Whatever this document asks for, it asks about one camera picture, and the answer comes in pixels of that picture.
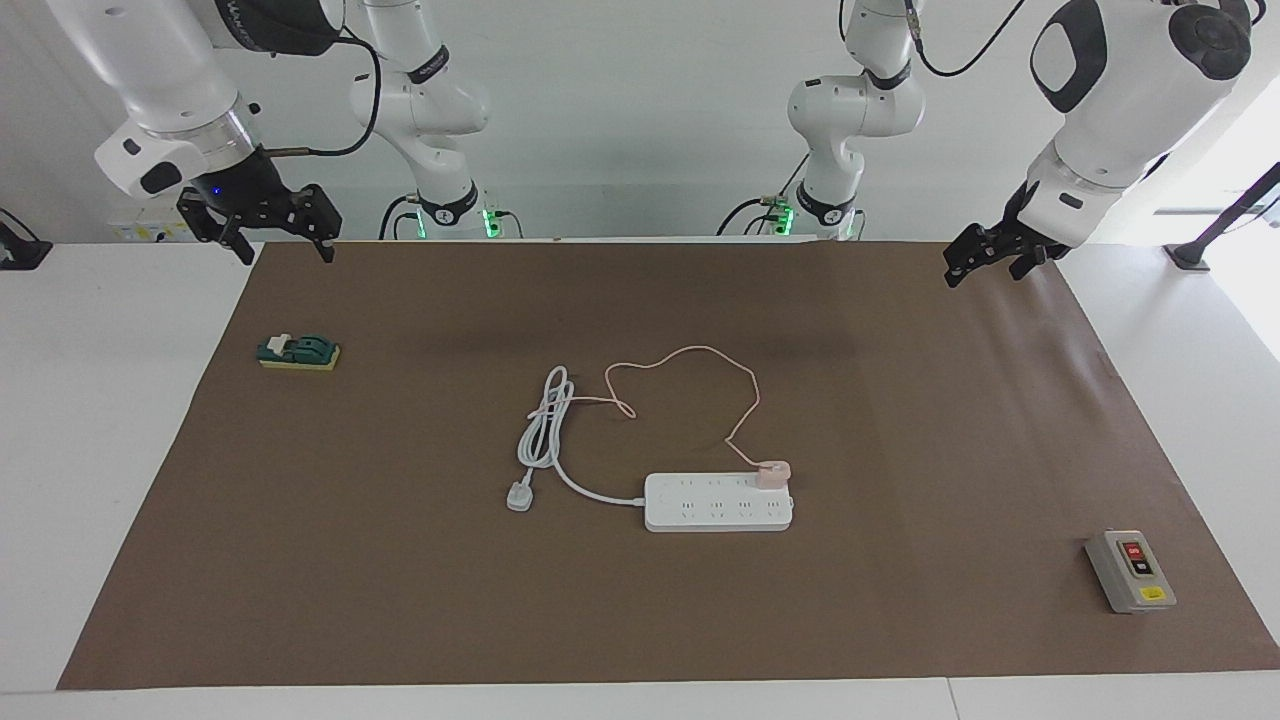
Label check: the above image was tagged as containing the pink charger cable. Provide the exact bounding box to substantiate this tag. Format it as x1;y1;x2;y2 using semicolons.
527;346;763;469

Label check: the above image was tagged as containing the white power strip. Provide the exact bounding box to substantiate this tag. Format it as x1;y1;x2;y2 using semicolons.
643;471;795;534

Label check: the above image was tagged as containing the white box with yellow labels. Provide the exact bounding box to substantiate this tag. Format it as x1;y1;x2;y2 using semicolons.
108;205;193;244

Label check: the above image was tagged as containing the brown table mat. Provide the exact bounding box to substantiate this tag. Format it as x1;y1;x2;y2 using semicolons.
57;240;1280;691

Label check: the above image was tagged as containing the black base cable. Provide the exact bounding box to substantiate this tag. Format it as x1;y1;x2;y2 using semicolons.
378;193;426;241
715;150;811;238

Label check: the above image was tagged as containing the green knife switch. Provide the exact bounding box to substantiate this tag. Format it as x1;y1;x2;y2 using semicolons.
257;333;342;372

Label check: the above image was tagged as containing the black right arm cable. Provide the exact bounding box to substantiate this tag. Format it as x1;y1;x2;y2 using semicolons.
262;30;386;159

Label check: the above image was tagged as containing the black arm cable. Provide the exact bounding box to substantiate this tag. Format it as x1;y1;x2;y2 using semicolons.
905;0;1031;79
262;30;386;159

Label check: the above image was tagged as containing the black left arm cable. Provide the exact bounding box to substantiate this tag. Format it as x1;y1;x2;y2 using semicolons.
905;0;1031;79

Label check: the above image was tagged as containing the black camera stand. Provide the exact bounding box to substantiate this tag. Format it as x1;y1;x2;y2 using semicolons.
1165;162;1280;273

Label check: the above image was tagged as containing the black clamp mount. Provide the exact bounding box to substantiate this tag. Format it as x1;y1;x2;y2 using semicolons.
0;207;53;271

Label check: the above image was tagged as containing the white power strip cord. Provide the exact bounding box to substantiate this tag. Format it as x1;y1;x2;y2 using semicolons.
505;365;649;513

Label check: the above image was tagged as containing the grey on-off switch box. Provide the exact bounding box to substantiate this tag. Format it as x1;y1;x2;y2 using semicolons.
1085;529;1178;614

